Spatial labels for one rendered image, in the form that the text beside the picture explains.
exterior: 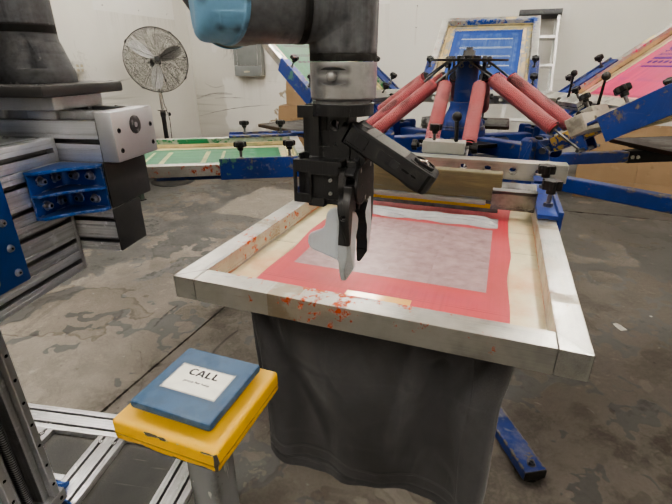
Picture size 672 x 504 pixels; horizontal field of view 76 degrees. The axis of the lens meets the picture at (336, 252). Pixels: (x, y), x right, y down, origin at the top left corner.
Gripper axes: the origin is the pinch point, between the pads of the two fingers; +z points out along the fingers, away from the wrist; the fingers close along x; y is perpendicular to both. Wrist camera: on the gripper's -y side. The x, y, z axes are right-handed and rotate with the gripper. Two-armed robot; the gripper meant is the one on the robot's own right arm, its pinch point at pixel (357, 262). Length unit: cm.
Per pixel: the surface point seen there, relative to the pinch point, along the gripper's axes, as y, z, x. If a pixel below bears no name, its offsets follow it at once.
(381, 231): 6.0, 9.6, -36.8
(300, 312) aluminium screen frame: 7.6, 8.2, 2.0
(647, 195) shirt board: -61, 13, -105
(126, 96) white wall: 380, 9, -348
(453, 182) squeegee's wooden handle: -7, 2, -56
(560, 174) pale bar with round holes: -32, 3, -80
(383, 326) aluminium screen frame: -4.4, 7.8, 2.0
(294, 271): 15.4, 9.6, -12.2
